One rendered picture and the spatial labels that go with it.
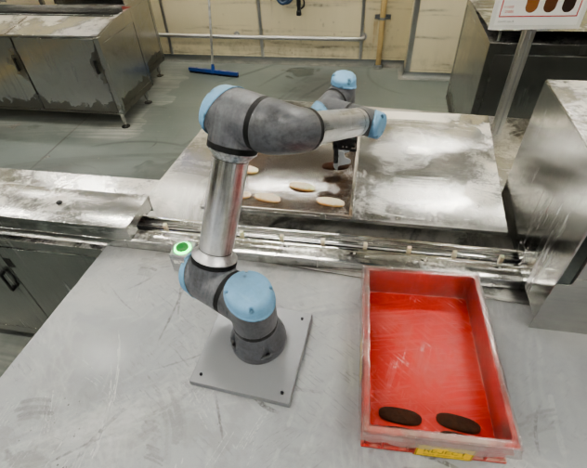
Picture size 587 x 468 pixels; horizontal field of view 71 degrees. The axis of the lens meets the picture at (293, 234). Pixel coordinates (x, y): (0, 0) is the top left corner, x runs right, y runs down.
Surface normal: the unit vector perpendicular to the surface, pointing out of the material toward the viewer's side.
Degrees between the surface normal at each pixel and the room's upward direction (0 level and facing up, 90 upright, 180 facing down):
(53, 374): 0
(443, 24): 90
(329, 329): 0
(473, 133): 10
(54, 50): 90
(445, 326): 0
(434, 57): 90
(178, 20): 90
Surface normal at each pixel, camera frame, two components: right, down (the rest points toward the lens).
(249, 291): 0.06, -0.64
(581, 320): -0.18, 0.68
